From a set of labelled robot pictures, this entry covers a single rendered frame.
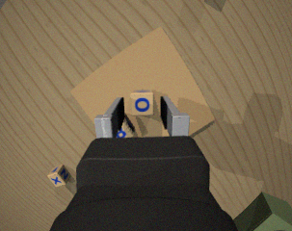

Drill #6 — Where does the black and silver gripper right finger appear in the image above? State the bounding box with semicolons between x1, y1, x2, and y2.
161;96;190;136

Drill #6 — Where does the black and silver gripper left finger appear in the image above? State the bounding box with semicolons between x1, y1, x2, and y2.
94;97;125;139

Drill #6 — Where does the wooden letter block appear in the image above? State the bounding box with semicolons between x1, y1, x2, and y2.
47;165;71;187
130;90;154;116
116;113;135;138

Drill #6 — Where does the tan flat mat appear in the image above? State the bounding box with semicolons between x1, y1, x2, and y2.
70;26;215;138

